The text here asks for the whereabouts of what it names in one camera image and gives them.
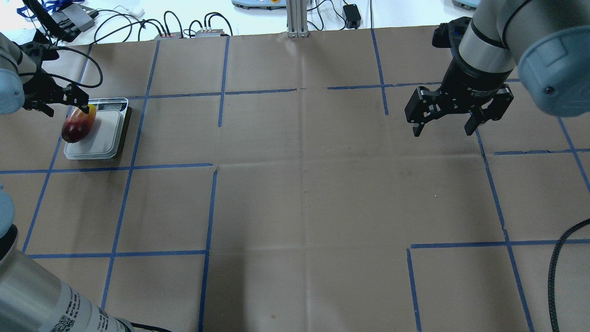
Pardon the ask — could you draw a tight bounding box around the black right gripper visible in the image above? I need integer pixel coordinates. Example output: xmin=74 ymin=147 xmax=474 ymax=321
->
xmin=405 ymin=59 xmax=514 ymax=138

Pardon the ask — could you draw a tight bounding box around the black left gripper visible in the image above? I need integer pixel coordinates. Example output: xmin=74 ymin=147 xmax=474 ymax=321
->
xmin=21 ymin=70 xmax=91 ymax=117

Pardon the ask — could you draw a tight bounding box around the red yellow mango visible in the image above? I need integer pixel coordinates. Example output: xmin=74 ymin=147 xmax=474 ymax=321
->
xmin=61 ymin=104 xmax=97 ymax=143

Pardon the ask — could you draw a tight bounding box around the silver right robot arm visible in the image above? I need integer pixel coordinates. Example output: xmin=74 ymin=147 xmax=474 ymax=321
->
xmin=404 ymin=0 xmax=590 ymax=137

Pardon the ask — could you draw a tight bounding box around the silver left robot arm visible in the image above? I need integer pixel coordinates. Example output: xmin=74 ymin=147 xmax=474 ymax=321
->
xmin=0 ymin=31 xmax=163 ymax=332

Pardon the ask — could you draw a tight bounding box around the silver electronic kitchen scale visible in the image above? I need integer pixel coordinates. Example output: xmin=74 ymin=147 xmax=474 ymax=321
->
xmin=63 ymin=97 xmax=131 ymax=160

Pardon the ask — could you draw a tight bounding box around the black power adapter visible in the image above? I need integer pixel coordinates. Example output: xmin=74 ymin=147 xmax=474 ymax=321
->
xmin=342 ymin=4 xmax=362 ymax=29

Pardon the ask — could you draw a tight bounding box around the small grey connector box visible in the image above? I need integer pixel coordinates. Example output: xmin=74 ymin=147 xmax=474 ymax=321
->
xmin=193 ymin=29 xmax=228 ymax=38

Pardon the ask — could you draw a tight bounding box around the grey device with cables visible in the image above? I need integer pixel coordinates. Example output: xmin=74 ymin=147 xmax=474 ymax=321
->
xmin=47 ymin=3 xmax=99 ymax=42

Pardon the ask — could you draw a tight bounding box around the black corrugated cable conduit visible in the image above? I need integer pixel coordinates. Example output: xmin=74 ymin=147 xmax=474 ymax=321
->
xmin=548 ymin=219 xmax=590 ymax=332

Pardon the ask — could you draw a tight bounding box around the aluminium profile post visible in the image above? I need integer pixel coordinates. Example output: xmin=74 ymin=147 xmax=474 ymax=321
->
xmin=286 ymin=0 xmax=308 ymax=38

